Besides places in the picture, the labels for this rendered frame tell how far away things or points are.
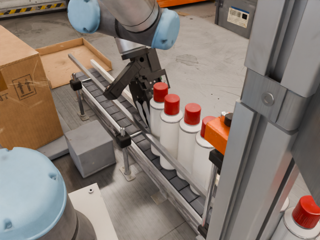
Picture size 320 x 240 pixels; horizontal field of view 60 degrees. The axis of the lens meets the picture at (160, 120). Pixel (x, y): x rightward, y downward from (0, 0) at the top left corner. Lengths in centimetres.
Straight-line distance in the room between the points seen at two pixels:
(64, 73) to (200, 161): 80
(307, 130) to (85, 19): 49
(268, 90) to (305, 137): 3
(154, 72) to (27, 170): 41
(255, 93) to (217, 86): 92
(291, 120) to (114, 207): 58
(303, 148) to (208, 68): 105
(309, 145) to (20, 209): 31
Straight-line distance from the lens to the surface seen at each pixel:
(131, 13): 47
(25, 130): 82
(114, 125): 84
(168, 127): 60
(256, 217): 25
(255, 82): 19
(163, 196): 72
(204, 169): 59
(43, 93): 78
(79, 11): 60
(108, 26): 59
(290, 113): 18
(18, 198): 38
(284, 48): 18
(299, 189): 75
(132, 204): 71
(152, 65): 72
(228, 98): 105
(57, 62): 133
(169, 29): 53
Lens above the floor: 142
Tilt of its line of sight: 40 degrees down
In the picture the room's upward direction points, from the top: straight up
